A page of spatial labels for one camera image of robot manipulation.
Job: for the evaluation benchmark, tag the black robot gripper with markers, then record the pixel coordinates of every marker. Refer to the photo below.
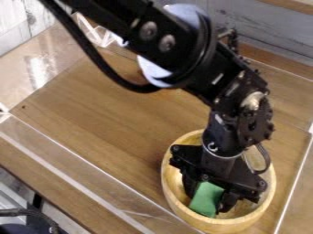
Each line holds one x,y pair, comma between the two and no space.
201,165

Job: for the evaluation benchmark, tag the brown wooden bowl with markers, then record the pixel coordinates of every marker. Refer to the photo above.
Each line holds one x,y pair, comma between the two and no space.
233,222

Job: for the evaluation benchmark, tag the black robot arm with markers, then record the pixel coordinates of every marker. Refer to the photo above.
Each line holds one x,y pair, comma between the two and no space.
183,56

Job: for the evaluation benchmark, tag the green rectangular block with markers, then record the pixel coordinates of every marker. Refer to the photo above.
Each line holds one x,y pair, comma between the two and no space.
206,199

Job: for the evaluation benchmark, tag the black table clamp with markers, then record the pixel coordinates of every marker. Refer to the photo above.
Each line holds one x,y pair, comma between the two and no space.
35,222

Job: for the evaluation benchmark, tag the clear acrylic corner bracket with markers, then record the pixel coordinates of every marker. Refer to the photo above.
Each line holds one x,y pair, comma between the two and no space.
98,34

